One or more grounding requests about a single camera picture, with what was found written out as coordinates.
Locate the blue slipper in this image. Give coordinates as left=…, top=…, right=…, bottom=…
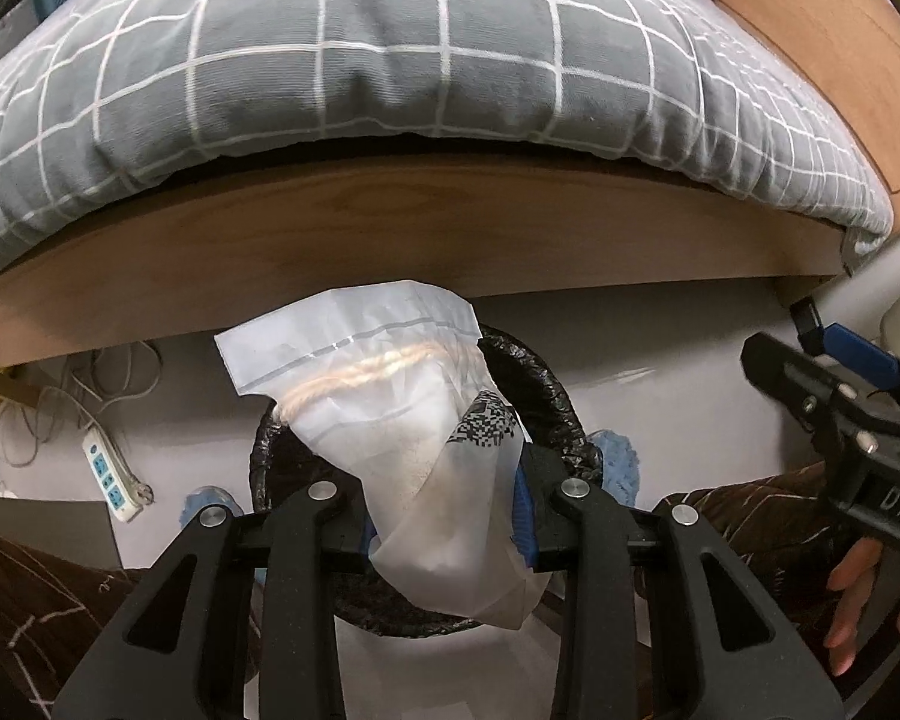
left=589, top=429, right=640, bottom=507
left=178, top=486, right=244, bottom=530

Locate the right hand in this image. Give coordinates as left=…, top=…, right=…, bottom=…
left=824, top=538, right=883, bottom=676

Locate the right blue slipper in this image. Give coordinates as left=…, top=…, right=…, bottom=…
left=589, top=429, right=640, bottom=507

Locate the white translucent plastic bag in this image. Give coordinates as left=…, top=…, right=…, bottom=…
left=214, top=278, right=551, bottom=632

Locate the wooden headboard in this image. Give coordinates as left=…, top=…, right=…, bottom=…
left=718, top=0, right=900, bottom=231

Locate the grey suitcase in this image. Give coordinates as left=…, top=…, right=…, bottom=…
left=0, top=0, right=38, bottom=60

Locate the wooden bed frame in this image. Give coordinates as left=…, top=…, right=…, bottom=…
left=0, top=154, right=842, bottom=367

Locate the grey checked bed sheet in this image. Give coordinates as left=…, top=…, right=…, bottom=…
left=0, top=0, right=894, bottom=271

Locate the white power strip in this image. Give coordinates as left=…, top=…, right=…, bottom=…
left=82, top=426, right=154, bottom=523

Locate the left blue slipper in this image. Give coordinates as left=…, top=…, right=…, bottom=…
left=178, top=486, right=244, bottom=530

